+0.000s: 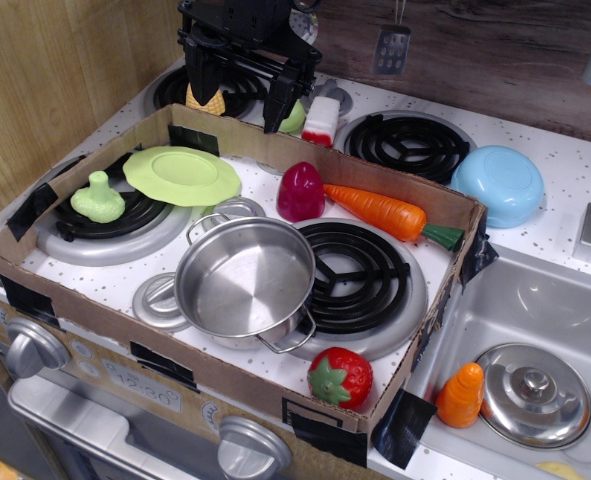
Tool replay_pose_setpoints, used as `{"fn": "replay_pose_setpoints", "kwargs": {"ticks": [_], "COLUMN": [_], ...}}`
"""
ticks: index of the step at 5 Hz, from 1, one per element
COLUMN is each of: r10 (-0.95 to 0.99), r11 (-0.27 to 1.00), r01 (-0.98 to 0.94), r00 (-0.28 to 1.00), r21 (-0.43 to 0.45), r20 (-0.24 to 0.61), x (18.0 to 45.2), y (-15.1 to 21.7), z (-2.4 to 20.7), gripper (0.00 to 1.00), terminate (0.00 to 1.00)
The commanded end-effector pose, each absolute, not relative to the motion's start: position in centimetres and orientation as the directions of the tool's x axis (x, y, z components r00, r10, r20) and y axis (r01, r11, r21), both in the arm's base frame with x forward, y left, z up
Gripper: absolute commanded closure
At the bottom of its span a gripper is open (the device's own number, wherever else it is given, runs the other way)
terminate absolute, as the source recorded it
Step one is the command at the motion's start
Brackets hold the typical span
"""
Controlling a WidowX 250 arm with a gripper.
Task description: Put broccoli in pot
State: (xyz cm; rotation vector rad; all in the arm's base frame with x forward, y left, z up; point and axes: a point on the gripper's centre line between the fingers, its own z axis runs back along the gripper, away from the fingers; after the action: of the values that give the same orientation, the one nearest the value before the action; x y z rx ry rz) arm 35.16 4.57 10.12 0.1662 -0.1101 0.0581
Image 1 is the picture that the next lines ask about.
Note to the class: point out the brown cardboard fence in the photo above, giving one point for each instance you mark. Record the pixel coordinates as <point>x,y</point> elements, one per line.
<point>397,420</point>

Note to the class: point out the grey oven knob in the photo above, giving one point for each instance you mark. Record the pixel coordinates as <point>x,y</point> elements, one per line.
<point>33,349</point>
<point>248,450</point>

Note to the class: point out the small orange toy carrot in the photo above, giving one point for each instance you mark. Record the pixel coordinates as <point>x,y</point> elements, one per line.
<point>460,399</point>

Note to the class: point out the red toy strawberry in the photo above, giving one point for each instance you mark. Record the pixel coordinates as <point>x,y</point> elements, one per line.
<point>340,377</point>

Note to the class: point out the light blue plastic bowl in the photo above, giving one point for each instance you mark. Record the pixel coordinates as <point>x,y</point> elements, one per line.
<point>507,182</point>

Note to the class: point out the metal sink basin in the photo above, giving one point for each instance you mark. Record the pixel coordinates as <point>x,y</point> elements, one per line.
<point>527,323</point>

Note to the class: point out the black burner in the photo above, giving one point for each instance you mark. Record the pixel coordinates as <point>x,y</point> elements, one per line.
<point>146,226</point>
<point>369,294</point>
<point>243,92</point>
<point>409,142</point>

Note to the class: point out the left grey oven knob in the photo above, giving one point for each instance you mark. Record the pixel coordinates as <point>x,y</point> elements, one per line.
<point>33,349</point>

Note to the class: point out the back right black burner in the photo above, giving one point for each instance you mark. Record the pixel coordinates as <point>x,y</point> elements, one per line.
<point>409,142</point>

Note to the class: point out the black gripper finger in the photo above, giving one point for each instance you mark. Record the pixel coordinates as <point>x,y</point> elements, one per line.
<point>285,88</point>
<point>203,69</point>

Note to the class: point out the front right black burner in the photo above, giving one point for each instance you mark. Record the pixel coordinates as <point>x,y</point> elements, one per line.
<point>369,294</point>

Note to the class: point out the back left black burner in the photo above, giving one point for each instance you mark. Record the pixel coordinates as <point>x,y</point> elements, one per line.
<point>243,92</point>

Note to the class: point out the yellow toy at bottom edge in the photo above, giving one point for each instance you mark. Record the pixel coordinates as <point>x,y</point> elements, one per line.
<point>561,470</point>

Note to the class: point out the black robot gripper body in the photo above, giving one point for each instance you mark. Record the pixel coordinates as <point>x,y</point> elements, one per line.
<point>254,35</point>

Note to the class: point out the stainless steel pot lid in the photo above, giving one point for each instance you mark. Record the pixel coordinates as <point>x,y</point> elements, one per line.
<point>533,398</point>

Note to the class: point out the yellow toy corn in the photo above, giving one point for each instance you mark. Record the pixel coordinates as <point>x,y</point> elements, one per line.
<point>216,105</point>

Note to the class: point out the oven clock display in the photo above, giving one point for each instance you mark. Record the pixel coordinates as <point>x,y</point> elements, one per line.
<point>143,386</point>

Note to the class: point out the green toy apple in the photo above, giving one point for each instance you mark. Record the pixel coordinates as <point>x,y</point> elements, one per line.
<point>295,120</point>

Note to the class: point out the white and red toy block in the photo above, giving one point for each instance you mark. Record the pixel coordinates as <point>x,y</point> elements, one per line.
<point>321,122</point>

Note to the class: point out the magenta toy vegetable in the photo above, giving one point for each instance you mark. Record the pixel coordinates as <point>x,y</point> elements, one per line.
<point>301,195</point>

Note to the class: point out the front left black burner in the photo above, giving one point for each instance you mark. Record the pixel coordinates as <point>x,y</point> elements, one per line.
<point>146,226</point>

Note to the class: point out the hanging metal spatula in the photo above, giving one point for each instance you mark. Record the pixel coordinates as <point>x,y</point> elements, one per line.
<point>393,44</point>

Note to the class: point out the hanging metal skimmer ladle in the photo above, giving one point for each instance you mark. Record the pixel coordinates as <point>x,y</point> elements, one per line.
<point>304,25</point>

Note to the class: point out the light green plastic plate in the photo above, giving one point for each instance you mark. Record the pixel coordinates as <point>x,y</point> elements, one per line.
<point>181,176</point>

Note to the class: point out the right grey oven knob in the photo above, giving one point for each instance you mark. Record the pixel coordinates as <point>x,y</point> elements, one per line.
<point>248,450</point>

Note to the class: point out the grey oven door handle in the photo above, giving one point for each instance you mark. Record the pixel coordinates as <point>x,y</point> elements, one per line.
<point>100,436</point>

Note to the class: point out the light green toy broccoli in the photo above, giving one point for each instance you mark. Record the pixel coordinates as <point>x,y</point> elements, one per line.
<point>98,202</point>

